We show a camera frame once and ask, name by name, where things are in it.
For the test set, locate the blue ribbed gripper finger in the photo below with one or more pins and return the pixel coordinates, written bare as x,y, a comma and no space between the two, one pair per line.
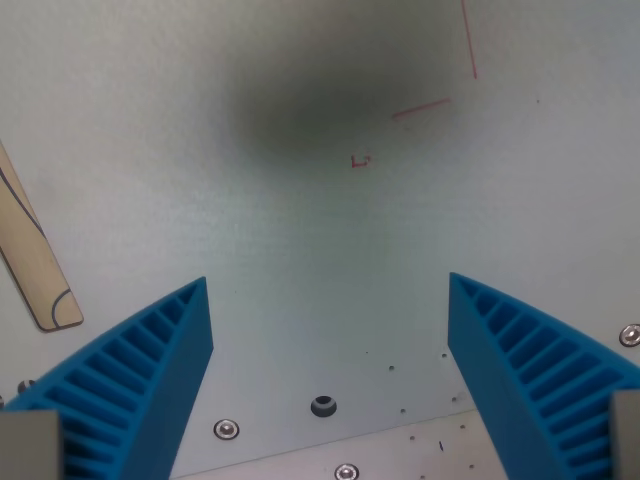
530,370
130,380

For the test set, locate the silver round-head screw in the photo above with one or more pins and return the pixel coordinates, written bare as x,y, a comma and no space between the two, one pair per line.
25,385
631,334
226,429
346,472

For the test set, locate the wooden board with blue lines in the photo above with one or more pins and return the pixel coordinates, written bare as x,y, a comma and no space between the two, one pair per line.
30,250

